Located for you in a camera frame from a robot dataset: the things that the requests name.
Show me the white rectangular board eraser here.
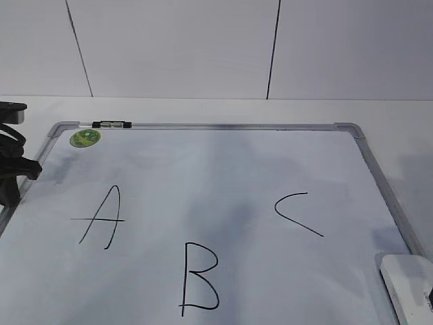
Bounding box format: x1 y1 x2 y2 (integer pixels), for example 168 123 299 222
380 255 432 325

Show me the black and silver marker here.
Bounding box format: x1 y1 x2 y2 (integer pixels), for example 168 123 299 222
91 121 133 129

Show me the left wrist camera, black silver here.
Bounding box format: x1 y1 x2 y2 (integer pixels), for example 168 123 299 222
0 102 27 125

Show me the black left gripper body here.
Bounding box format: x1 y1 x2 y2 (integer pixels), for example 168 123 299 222
1 157 43 207

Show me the round green magnet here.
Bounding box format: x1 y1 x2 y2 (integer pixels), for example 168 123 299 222
70 129 101 148

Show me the white whiteboard with aluminium frame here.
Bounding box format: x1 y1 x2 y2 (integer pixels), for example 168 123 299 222
1 122 422 324

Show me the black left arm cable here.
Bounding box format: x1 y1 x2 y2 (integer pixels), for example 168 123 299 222
0 122 26 160

